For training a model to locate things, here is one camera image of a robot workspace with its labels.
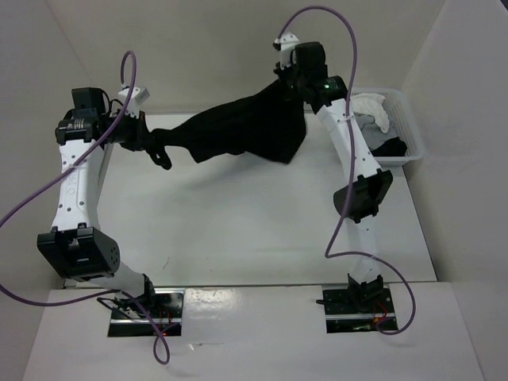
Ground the white plastic laundry basket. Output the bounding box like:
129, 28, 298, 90
352, 87, 425, 167

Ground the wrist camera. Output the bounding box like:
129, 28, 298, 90
273, 32, 300, 70
117, 87, 150, 119

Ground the black tank top in basket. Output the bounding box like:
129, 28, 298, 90
371, 137, 408, 157

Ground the grey tank top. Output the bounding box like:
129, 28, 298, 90
355, 113, 398, 151

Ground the black tank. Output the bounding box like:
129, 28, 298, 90
371, 137, 408, 157
144, 80, 306, 169

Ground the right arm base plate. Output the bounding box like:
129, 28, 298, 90
316, 287, 398, 333

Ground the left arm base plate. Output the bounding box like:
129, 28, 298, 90
107, 288, 186, 338

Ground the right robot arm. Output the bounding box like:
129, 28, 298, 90
273, 33, 393, 314

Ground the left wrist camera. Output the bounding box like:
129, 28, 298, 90
117, 87, 150, 119

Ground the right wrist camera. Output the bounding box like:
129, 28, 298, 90
273, 32, 300, 70

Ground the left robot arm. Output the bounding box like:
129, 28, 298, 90
37, 87, 158, 318

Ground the white tank top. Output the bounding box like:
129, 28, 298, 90
351, 93, 390, 133

